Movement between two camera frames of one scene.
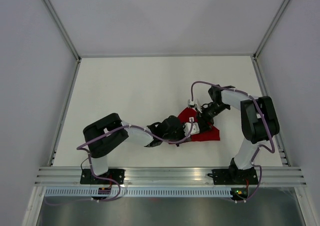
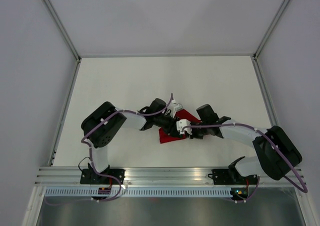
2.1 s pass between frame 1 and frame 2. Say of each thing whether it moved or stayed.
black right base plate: stayed
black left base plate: stayed
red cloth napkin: moved
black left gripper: moved
